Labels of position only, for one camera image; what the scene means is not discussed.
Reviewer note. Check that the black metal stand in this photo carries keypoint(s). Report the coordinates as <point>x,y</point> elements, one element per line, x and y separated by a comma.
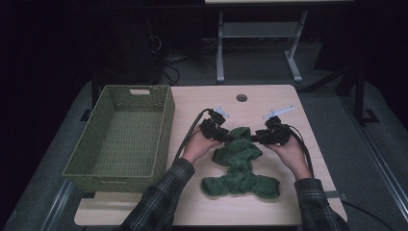
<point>359,96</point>

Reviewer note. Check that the white metal desk frame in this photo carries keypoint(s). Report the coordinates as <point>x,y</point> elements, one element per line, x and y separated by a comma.
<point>260,29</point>

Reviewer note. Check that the green woven basket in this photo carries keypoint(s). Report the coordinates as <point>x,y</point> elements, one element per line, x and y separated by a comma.
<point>96,128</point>

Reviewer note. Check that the person's right hand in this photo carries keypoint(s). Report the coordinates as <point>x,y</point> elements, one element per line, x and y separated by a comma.
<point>295,157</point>

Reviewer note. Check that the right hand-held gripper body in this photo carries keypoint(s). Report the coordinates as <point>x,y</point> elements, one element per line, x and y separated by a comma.
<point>275,134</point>

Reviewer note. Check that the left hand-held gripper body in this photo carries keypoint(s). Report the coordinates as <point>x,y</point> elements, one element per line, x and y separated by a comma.
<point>211,128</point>

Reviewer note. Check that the black metal post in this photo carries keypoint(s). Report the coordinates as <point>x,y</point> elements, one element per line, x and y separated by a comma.
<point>95,93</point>

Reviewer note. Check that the green plush garment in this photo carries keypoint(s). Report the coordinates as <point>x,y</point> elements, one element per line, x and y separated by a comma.
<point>239,160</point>

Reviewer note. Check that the person's left hand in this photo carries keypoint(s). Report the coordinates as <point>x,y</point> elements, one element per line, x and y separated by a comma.
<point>198,147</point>

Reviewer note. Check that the grey table edge bracket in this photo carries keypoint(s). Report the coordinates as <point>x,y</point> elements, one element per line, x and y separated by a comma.
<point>336,194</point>

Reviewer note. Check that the metal floor rail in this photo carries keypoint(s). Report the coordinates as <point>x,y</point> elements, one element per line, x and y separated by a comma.
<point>57,205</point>
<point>378,160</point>

